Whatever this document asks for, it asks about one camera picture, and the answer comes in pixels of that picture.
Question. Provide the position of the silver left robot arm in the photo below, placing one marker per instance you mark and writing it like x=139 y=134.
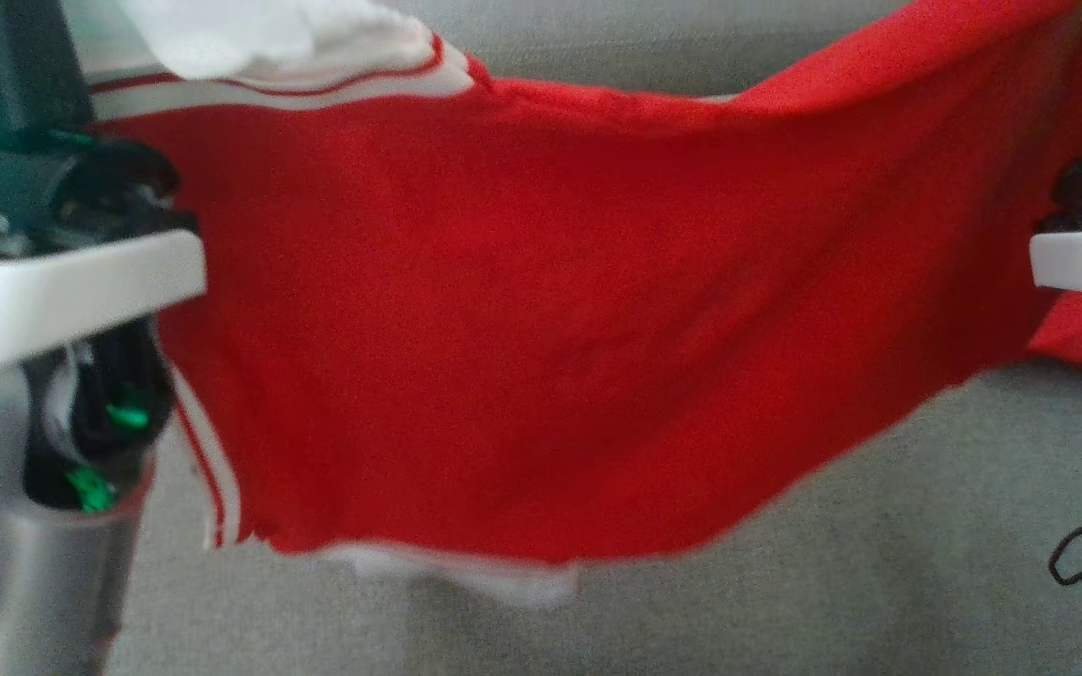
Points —
x=34 y=582

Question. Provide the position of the red basketball jersey with number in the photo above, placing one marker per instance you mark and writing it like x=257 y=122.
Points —
x=550 y=329

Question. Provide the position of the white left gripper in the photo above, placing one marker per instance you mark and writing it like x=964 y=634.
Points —
x=53 y=291

